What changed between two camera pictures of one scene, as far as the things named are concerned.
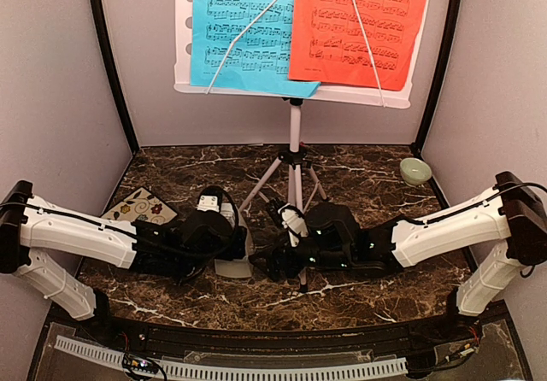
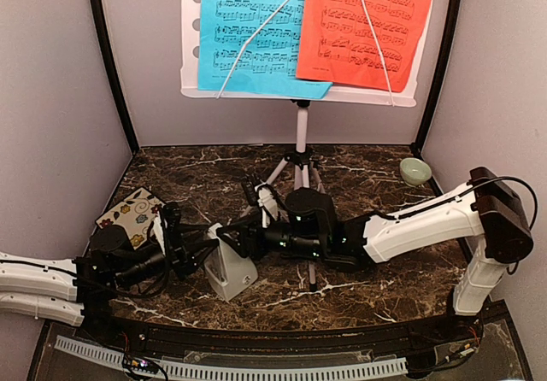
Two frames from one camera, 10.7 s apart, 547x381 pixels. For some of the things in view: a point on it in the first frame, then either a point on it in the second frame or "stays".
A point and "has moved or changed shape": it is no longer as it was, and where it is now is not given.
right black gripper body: x=293 y=266 -> x=253 y=240
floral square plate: x=140 y=205 stays
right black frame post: x=452 y=16 stays
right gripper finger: x=267 y=260 -> x=232 y=236
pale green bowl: x=414 y=171 stays
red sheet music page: x=326 y=44 has moved or changed shape
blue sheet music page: x=224 y=3 has moved or changed shape
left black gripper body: x=233 y=248 -> x=179 y=264
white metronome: x=238 y=267 has moved or changed shape
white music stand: x=295 y=158 has moved or changed shape
